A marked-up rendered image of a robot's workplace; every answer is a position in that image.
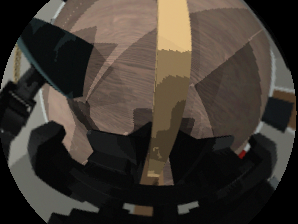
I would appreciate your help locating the long tan wooden rail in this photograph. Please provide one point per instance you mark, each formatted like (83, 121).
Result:
(172, 79)

